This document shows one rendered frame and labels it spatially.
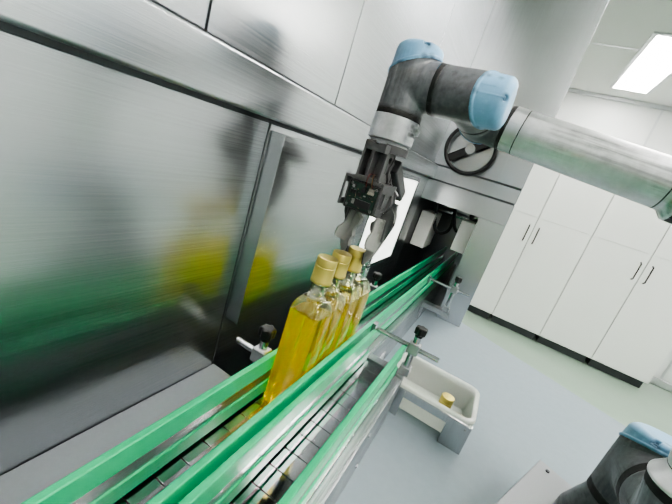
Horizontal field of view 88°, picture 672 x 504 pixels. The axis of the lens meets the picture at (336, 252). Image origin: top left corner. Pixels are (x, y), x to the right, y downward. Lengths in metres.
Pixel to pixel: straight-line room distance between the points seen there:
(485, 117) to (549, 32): 1.19
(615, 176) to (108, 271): 0.70
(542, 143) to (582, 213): 3.75
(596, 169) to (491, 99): 0.21
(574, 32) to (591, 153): 1.10
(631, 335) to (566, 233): 1.19
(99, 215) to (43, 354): 0.16
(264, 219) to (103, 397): 0.33
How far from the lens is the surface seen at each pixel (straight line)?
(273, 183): 0.57
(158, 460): 0.55
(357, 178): 0.57
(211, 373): 0.71
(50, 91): 0.40
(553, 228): 4.38
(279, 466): 0.59
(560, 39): 1.73
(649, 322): 4.68
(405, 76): 0.59
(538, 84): 1.68
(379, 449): 0.88
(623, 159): 0.67
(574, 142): 0.67
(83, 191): 0.43
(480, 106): 0.56
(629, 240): 4.50
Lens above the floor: 1.32
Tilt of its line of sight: 16 degrees down
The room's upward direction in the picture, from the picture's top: 18 degrees clockwise
